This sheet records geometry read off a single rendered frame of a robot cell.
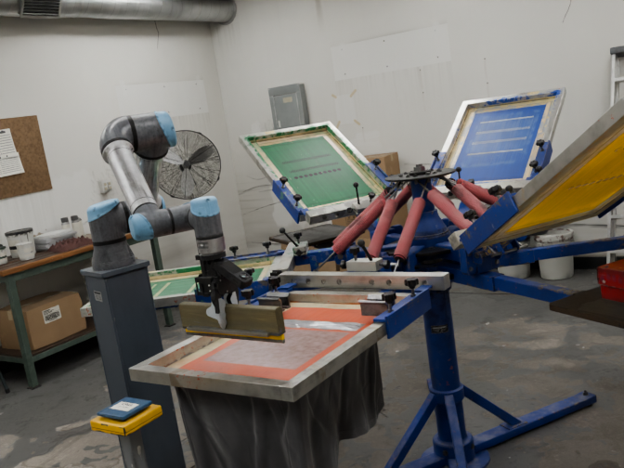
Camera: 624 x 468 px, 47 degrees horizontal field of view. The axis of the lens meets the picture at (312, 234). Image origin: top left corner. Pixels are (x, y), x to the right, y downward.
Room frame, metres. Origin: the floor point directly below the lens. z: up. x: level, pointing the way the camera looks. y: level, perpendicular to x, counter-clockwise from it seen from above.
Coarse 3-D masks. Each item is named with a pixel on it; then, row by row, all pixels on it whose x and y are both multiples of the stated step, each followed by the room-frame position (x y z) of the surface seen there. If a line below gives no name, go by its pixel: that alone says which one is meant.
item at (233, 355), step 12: (288, 312) 2.42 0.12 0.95; (300, 312) 2.40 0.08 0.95; (312, 312) 2.38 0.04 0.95; (324, 312) 2.35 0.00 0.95; (288, 336) 2.15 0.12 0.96; (216, 348) 2.13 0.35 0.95; (228, 348) 2.12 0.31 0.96; (240, 348) 2.10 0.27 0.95; (252, 348) 2.08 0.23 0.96; (264, 348) 2.06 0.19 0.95; (204, 360) 2.04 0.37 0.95; (216, 360) 2.02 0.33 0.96; (228, 360) 2.00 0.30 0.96; (240, 360) 1.99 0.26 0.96; (252, 360) 1.97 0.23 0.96; (228, 372) 1.90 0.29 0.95
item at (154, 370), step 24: (192, 336) 2.19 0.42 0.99; (360, 336) 1.94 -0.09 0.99; (144, 360) 2.01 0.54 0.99; (168, 360) 2.04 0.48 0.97; (336, 360) 1.80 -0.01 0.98; (168, 384) 1.88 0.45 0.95; (192, 384) 1.82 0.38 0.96; (216, 384) 1.77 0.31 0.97; (240, 384) 1.72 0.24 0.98; (264, 384) 1.68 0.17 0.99; (288, 384) 1.65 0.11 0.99; (312, 384) 1.70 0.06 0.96
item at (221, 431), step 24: (192, 408) 1.98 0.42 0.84; (216, 408) 1.91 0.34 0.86; (240, 408) 1.86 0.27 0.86; (264, 408) 1.82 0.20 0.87; (288, 408) 1.77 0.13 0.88; (192, 432) 1.98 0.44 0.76; (216, 432) 1.92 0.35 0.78; (240, 432) 1.88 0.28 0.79; (264, 432) 1.83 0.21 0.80; (288, 432) 1.77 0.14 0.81; (216, 456) 1.95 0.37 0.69; (240, 456) 1.89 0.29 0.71; (264, 456) 1.84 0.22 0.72; (288, 456) 1.79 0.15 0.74
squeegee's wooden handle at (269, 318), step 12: (180, 312) 2.01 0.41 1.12; (192, 312) 1.98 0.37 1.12; (204, 312) 1.95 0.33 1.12; (228, 312) 1.90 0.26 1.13; (240, 312) 1.87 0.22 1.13; (252, 312) 1.85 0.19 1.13; (264, 312) 1.82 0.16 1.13; (276, 312) 1.80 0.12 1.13; (192, 324) 1.98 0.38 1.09; (204, 324) 1.95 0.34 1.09; (216, 324) 1.93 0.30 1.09; (228, 324) 1.90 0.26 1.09; (240, 324) 1.88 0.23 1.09; (252, 324) 1.85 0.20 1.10; (264, 324) 1.83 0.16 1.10; (276, 324) 1.80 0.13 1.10
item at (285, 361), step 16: (320, 320) 2.26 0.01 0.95; (336, 320) 2.24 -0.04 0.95; (352, 320) 2.21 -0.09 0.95; (368, 320) 2.19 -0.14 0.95; (304, 336) 2.12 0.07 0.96; (320, 336) 2.10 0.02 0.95; (336, 336) 2.07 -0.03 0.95; (352, 336) 2.05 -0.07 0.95; (272, 352) 2.02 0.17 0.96; (288, 352) 2.00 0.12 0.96; (304, 352) 1.98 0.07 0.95; (320, 352) 1.95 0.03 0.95; (256, 368) 1.90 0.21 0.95; (272, 368) 1.88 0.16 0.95; (288, 368) 1.87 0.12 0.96; (304, 368) 1.85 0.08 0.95
